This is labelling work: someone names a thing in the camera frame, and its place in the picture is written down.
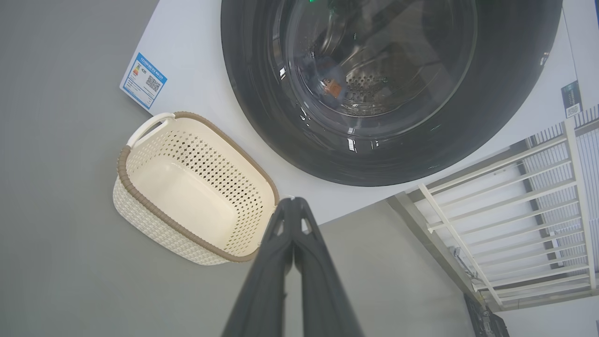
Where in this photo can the white slatted rack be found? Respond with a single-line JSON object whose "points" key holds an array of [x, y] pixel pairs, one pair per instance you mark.
{"points": [[573, 187]]}

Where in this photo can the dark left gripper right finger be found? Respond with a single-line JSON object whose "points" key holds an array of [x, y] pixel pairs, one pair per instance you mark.
{"points": [[323, 290]]}

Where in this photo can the dark QR code sticker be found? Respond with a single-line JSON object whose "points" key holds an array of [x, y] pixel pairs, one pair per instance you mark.
{"points": [[571, 99]]}

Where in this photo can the cream perforated laundry basket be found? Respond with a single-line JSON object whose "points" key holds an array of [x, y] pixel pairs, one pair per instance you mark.
{"points": [[187, 196]]}

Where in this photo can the black round glass washer door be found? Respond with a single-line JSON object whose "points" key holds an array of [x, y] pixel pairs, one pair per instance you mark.
{"points": [[491, 117]]}

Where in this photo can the blue patterned garment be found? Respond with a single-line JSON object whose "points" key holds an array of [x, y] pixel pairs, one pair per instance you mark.
{"points": [[312, 66]]}

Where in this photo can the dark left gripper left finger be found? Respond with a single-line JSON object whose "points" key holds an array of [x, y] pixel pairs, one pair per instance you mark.
{"points": [[262, 290]]}

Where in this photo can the stainless steel washing machine drum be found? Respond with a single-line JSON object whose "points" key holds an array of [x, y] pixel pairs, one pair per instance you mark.
{"points": [[374, 89]]}

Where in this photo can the blue energy label sticker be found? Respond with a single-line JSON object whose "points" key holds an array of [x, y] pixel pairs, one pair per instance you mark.
{"points": [[143, 80]]}

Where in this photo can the white front-load washing machine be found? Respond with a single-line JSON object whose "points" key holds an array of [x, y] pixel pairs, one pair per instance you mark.
{"points": [[196, 56]]}

